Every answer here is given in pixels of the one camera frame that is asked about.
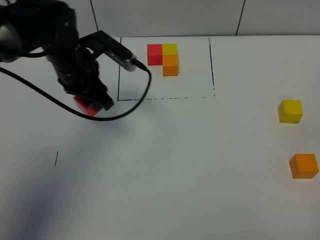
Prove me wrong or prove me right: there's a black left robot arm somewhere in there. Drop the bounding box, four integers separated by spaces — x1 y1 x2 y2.
0 0 114 111

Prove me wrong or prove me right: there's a black left camera cable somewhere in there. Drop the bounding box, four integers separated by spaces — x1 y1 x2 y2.
0 58 153 122

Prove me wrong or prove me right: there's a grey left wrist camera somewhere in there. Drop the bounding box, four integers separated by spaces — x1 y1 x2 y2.
79 30 136 72

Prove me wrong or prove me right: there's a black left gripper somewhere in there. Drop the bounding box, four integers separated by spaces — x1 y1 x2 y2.
51 44 113 111

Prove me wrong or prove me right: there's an orange template block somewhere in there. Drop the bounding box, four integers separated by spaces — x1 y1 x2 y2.
162 54 179 77

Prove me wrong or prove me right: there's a red template block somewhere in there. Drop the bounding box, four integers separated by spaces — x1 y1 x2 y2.
147 44 163 66

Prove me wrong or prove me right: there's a yellow template block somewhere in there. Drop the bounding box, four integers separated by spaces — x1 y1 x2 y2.
162 43 178 55

